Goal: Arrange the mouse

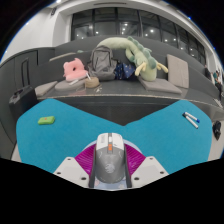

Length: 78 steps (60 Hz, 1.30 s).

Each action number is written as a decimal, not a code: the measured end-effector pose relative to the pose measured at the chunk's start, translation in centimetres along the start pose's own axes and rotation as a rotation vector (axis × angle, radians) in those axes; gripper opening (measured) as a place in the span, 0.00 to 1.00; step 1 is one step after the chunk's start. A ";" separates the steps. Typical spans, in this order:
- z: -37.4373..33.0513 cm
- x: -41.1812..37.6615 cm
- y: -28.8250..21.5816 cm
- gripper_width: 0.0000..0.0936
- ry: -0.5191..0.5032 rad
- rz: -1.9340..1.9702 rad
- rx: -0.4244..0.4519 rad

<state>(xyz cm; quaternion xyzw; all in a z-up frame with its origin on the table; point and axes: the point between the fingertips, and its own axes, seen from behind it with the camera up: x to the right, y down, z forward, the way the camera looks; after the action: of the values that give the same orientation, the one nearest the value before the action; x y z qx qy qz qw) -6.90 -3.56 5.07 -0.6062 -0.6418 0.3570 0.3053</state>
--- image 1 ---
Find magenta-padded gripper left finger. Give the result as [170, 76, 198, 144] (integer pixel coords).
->
[53, 145, 98, 189]

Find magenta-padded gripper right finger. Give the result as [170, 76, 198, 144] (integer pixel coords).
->
[123, 144, 170, 189]

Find grey and white computer mouse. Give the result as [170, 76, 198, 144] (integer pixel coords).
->
[94, 132, 127, 185]

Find round light blue mouse pad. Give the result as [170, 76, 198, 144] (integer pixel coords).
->
[79, 138, 146, 191]

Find small green eraser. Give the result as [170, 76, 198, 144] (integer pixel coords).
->
[37, 115, 56, 126]

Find white marker with blue cap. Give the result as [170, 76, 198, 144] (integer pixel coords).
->
[184, 111, 201, 124]

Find grey stepped seating bench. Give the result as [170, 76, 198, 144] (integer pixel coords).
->
[0, 34, 224, 128]

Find round grey seat cushion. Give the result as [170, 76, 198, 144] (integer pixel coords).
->
[54, 78, 88, 93]

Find flat grey square seat cushion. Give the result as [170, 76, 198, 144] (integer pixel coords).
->
[137, 76, 183, 95]

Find small tan pouch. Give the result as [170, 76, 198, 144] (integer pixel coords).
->
[83, 76, 101, 89]

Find thin grey seat cushion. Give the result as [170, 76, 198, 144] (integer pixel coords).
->
[34, 80, 59, 98]

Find black suitcase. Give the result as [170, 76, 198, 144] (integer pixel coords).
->
[8, 85, 38, 116]

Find black bag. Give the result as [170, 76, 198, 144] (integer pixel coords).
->
[212, 120, 223, 141]

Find navy blue patterned bag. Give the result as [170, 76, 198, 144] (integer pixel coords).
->
[113, 61, 137, 81]

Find pink plush cushion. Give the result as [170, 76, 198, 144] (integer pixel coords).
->
[62, 57, 89, 83]

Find green dragon plush toy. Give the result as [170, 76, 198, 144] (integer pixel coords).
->
[96, 35, 169, 82]

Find upright grey seat cushion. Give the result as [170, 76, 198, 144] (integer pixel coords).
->
[166, 53, 190, 89]

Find grey backpack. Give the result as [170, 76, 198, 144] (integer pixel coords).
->
[87, 45, 118, 82]

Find person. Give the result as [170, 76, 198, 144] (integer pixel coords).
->
[213, 69, 224, 92]

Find large dark glass window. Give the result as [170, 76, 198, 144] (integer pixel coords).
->
[70, 7, 206, 66]

